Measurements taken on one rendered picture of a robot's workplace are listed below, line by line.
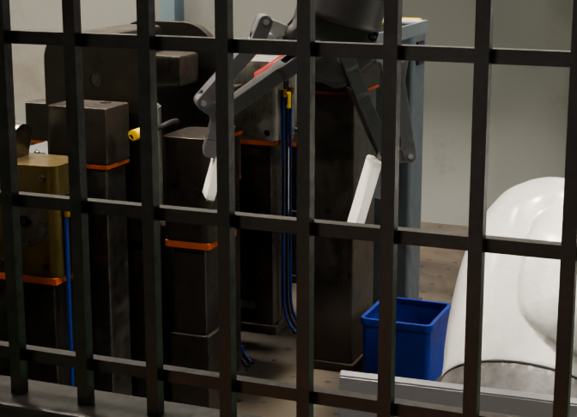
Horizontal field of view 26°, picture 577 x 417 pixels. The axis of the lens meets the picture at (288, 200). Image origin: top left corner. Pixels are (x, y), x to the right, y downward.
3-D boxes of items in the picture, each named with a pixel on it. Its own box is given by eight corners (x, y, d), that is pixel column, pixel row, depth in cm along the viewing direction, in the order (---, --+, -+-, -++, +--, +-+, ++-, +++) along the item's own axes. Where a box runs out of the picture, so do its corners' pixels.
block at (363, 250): (324, 344, 183) (325, 37, 173) (375, 351, 180) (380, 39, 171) (299, 365, 174) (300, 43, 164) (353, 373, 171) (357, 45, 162)
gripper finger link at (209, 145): (231, 103, 107) (197, 94, 106) (215, 159, 108) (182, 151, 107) (228, 99, 108) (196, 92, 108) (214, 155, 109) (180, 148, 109)
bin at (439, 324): (382, 355, 179) (384, 295, 177) (451, 365, 175) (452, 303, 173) (357, 381, 169) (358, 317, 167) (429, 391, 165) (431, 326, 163)
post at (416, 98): (377, 298, 206) (381, 29, 196) (422, 303, 203) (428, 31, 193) (362, 311, 199) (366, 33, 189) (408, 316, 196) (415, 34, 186)
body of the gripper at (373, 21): (311, -33, 102) (281, 76, 104) (406, -5, 105) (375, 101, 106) (294, -37, 110) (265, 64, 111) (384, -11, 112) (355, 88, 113)
